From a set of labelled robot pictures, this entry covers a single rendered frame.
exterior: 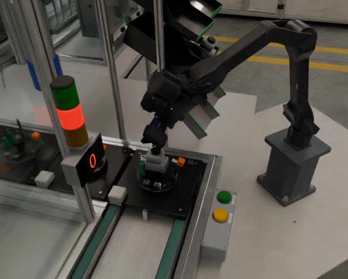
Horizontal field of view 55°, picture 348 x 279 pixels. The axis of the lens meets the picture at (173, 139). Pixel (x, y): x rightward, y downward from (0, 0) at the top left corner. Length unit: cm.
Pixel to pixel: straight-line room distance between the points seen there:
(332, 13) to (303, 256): 423
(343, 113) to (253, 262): 243
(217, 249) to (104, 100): 99
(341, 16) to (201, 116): 400
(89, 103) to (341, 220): 117
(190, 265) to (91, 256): 26
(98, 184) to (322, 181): 78
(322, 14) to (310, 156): 406
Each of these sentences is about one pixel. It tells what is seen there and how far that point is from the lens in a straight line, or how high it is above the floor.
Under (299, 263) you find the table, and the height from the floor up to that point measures 86.
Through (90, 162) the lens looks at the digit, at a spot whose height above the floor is 121.
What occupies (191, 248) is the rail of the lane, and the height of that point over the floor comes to 95.
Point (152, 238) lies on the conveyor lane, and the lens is 100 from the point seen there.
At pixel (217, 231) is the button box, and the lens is 96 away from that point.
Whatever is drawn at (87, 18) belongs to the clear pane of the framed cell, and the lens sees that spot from 192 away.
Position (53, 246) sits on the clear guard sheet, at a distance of 88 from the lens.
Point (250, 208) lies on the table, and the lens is 116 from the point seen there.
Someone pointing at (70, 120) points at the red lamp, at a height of 133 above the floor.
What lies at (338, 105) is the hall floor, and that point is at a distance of 342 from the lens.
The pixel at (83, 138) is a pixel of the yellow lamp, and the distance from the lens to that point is 77.
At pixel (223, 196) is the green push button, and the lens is 103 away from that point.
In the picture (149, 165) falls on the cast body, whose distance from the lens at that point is 101.
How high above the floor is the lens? 175
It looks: 40 degrees down
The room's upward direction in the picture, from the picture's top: 2 degrees counter-clockwise
